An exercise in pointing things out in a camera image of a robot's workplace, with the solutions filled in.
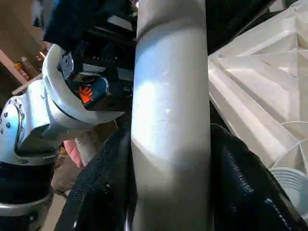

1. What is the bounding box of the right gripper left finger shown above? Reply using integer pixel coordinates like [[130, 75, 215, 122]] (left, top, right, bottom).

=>
[[54, 127, 138, 231]]

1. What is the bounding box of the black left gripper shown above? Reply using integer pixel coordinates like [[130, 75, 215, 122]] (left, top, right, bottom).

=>
[[60, 14, 138, 113]]

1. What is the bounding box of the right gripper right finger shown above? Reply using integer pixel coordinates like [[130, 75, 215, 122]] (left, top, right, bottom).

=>
[[210, 123, 308, 231]]

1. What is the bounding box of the white plastic table leg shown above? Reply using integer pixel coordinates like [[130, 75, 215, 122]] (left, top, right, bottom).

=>
[[131, 0, 215, 231]]

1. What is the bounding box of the white plastic table top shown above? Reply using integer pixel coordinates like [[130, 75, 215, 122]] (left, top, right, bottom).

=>
[[208, 0, 308, 223]]

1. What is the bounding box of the pink soft object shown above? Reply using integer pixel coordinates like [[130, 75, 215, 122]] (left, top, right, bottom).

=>
[[63, 139, 83, 168]]

